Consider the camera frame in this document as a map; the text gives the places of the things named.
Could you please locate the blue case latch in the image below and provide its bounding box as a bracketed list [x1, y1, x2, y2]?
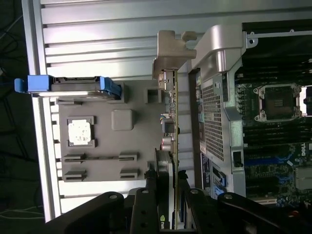
[212, 170, 229, 198]

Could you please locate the silver chipset heat sink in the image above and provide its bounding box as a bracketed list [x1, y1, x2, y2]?
[295, 167, 312, 191]

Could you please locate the white floor cable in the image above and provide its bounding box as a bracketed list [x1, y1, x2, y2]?
[0, 207, 45, 219]

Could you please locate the CPU socket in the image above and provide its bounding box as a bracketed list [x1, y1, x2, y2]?
[253, 83, 303, 122]

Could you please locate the metal socket cover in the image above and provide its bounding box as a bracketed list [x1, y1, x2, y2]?
[300, 85, 312, 116]

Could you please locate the green motherboard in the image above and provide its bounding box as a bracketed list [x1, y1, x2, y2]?
[234, 58, 312, 220]

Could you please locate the white expansion slot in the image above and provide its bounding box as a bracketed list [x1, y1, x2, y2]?
[259, 197, 278, 205]

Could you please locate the blue expansion slot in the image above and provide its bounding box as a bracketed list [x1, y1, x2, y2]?
[244, 157, 293, 166]

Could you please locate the black RAM slot bank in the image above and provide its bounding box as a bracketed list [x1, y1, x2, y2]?
[243, 123, 312, 146]
[235, 58, 312, 82]

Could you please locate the blue disk caddy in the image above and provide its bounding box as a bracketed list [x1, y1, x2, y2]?
[14, 74, 125, 101]

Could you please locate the grey plastic parts rack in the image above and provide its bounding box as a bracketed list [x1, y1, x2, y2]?
[56, 79, 176, 183]

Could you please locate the silver CPU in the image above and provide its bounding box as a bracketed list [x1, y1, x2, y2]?
[67, 121, 93, 145]

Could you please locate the open black PC case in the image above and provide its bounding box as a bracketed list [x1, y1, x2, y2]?
[187, 23, 312, 234]

